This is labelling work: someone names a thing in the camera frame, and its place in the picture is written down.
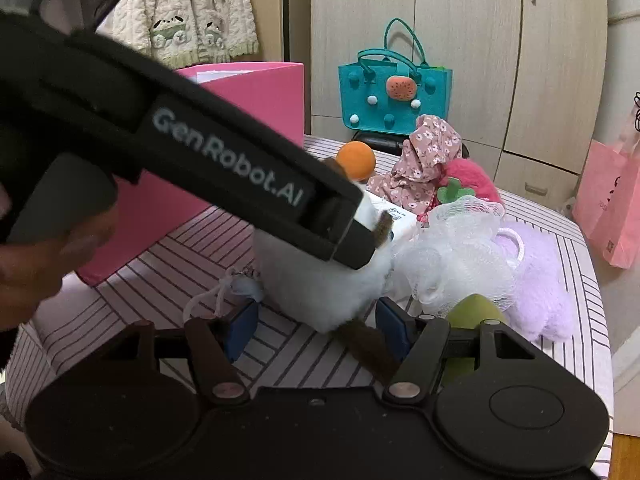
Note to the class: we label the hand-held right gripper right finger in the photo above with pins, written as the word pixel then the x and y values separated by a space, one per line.
pixel 392 325

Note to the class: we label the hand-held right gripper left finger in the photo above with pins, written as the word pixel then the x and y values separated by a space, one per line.
pixel 241 329

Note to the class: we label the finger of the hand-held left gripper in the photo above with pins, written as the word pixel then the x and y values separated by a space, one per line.
pixel 357 247

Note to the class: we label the white tissue pack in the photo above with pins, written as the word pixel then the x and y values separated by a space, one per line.
pixel 400 222

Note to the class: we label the white panda plush toy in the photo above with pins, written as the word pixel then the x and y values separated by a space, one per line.
pixel 310 290

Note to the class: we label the green makeup sponge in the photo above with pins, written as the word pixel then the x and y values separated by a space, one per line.
pixel 472 310

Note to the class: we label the pink cardboard box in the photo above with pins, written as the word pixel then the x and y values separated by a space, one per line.
pixel 240 105

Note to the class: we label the white mesh bath pouf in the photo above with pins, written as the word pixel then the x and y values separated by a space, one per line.
pixel 460 255

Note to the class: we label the pink fluffy strawberry plush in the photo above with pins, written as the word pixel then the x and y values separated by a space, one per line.
pixel 475 180

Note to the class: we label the purple plush toy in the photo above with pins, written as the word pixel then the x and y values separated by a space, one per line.
pixel 542 280

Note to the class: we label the person's left hand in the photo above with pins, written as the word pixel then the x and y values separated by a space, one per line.
pixel 35 275

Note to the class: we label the striped table cover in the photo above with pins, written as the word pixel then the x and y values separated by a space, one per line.
pixel 165 290

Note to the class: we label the orange makeup sponge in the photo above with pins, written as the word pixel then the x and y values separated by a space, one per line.
pixel 356 160

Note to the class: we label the pink floral cloth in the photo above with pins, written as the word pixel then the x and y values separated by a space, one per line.
pixel 420 170

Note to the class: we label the white fluffy hanging garment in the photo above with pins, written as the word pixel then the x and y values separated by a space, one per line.
pixel 185 10

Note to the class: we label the black suitcase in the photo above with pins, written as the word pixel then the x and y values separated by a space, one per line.
pixel 370 137

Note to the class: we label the teal felt tote bag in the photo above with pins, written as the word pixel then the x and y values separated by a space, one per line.
pixel 395 95

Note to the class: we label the beige wardrobe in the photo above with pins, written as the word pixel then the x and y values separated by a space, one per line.
pixel 480 35

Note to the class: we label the pink shopping bag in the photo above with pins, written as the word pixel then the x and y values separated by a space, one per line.
pixel 610 200

